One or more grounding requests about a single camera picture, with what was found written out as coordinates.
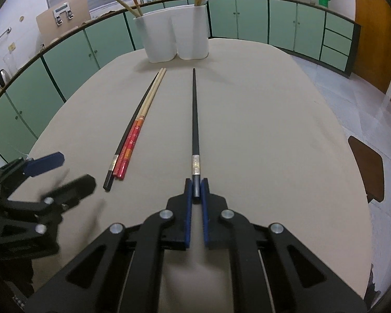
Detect black chopstick silver band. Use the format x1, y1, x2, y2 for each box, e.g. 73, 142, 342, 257
192, 68, 200, 203

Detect brown wooden stool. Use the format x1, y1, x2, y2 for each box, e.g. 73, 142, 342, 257
347, 136, 385, 203

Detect cardboard box with water purifier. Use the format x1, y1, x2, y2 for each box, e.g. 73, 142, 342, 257
36, 0, 91, 45

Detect wooden chopstick in left cup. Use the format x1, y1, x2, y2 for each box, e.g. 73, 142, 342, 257
115, 0, 143, 18

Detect green lower cabinets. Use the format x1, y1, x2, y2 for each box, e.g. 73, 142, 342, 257
0, 0, 361, 161

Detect white utensil holder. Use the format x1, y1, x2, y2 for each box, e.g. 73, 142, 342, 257
134, 4, 209, 64

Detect brown wooden door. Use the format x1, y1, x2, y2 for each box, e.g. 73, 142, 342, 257
353, 0, 391, 93

